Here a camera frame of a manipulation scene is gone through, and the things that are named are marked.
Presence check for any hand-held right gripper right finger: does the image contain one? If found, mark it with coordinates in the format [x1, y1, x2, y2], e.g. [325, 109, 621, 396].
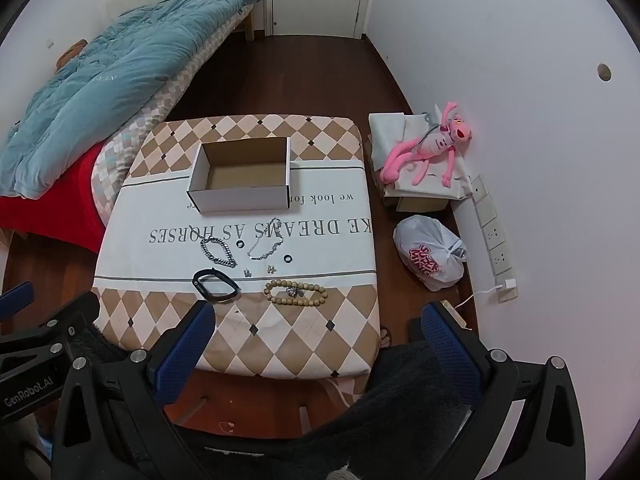
[421, 300, 586, 480]

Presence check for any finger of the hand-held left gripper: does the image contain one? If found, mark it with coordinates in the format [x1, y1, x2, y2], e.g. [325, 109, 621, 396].
[0, 282, 36, 319]
[0, 291, 101, 356]

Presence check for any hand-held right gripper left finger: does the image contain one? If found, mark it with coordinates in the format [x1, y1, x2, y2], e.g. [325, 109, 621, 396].
[52, 300, 217, 480]

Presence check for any black wristband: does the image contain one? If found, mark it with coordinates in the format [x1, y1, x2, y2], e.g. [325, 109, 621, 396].
[192, 269, 242, 304]

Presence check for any chunky silver chain bracelet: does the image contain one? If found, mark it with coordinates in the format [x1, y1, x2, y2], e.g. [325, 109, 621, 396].
[200, 236, 237, 269]

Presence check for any thin silver chain necklace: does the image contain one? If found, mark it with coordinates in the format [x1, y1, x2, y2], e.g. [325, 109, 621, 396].
[247, 217, 284, 261]

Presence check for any wooden bead bracelet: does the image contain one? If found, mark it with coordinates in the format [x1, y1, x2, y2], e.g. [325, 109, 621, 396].
[264, 280, 329, 307]

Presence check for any white cardboard box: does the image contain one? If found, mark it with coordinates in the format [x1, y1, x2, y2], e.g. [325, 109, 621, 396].
[186, 136, 292, 213]

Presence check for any black fuzzy clothing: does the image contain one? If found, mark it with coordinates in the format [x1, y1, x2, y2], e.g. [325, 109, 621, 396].
[75, 321, 501, 480]

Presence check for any white plastic bag red print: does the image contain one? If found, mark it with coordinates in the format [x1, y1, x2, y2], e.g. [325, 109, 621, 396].
[393, 215, 470, 292]

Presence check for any red blanket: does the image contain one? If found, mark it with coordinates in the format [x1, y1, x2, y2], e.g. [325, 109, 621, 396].
[0, 141, 109, 256]

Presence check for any brown cardboard box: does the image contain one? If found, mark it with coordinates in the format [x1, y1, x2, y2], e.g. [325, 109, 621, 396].
[382, 187, 452, 214]

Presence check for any diamond pattern printed tablecloth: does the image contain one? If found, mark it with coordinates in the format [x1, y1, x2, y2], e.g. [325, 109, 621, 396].
[94, 115, 381, 380]

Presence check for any pink plush toy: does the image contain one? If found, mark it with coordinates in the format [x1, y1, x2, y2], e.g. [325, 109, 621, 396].
[378, 101, 474, 189]

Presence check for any light blue quilt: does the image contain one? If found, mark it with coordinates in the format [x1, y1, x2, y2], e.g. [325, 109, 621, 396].
[0, 0, 266, 199]

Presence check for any checkered bed sheet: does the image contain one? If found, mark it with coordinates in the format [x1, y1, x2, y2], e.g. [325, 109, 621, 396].
[89, 2, 257, 222]

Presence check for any brown wooden headboard piece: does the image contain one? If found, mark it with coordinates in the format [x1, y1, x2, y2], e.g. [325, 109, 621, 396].
[56, 38, 89, 69]

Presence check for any white charger cable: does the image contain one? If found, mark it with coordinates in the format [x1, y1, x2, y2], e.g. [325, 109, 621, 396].
[454, 284, 506, 312]

